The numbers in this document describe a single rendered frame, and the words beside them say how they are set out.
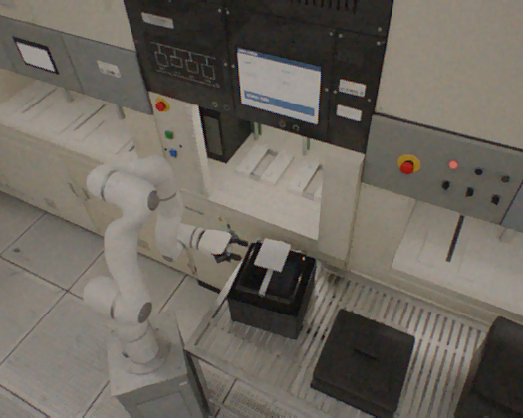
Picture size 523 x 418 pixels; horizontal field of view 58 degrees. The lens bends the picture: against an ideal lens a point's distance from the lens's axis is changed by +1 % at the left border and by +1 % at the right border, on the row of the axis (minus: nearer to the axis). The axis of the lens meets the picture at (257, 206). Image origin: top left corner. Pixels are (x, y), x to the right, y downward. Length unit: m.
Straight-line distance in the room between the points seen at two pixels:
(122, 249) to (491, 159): 1.08
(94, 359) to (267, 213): 1.34
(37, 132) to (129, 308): 1.56
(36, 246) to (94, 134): 1.06
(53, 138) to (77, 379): 1.30
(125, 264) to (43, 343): 1.60
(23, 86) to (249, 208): 1.75
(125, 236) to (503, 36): 1.10
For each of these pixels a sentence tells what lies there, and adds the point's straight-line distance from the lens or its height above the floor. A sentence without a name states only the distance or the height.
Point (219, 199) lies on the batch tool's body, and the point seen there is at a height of 0.87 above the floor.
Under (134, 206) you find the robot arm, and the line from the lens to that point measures 1.33.
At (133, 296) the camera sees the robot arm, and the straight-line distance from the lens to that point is 1.50.
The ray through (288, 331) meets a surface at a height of 0.81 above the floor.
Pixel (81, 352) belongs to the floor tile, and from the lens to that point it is 2.89.
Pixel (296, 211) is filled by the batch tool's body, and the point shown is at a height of 0.87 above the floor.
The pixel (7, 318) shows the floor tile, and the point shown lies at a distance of 3.20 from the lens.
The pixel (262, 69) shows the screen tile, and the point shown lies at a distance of 1.53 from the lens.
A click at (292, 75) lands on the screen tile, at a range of 1.48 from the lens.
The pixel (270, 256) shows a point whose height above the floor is 1.08.
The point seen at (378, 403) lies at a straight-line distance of 1.69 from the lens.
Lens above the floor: 2.43
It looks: 48 degrees down
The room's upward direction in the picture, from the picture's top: 4 degrees counter-clockwise
